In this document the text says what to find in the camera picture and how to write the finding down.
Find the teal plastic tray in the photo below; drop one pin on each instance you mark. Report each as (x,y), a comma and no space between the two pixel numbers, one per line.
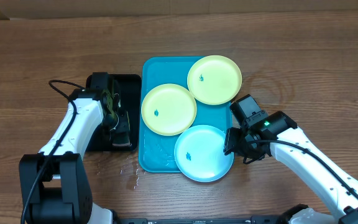
(156,151)

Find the light blue plate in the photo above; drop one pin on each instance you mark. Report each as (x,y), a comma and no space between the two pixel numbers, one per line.
(199,154)

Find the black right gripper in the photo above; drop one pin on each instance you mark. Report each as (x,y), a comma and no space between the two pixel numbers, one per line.
(234,147)

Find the black plastic tray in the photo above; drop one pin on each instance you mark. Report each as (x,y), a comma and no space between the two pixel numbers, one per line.
(130,85)

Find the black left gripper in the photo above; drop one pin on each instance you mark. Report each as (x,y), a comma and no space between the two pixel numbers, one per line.
(107,133)

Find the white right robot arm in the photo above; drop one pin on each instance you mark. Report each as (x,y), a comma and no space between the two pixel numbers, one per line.
(278,136)

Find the yellow plate rear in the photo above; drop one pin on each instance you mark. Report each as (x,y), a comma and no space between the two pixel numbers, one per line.
(214,80)

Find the yellow plate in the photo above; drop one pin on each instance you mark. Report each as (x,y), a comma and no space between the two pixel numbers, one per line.
(214,80)
(168,109)

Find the yellow plate front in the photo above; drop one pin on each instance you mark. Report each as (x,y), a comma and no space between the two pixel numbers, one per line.
(168,109)

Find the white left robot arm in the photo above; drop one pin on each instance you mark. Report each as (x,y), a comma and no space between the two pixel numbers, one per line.
(54,184)

